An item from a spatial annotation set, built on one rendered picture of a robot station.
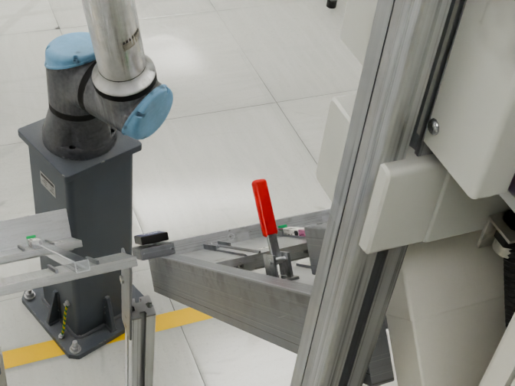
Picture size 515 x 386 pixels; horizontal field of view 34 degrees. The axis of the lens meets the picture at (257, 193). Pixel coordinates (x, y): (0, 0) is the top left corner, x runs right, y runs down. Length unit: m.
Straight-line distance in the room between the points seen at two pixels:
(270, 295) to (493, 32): 0.45
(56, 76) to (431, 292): 1.14
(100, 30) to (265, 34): 1.80
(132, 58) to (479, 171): 1.09
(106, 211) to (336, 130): 1.35
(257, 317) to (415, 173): 0.41
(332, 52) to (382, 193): 2.68
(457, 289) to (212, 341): 1.52
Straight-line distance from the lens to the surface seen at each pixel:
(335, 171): 0.53
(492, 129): 0.42
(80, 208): 1.78
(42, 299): 2.17
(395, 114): 0.45
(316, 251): 0.78
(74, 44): 1.64
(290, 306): 0.76
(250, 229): 1.33
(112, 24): 1.42
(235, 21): 3.25
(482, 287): 0.63
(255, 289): 0.84
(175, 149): 2.60
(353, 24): 0.53
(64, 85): 1.63
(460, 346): 0.63
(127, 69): 1.49
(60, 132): 1.70
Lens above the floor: 1.67
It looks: 42 degrees down
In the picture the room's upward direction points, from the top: 8 degrees clockwise
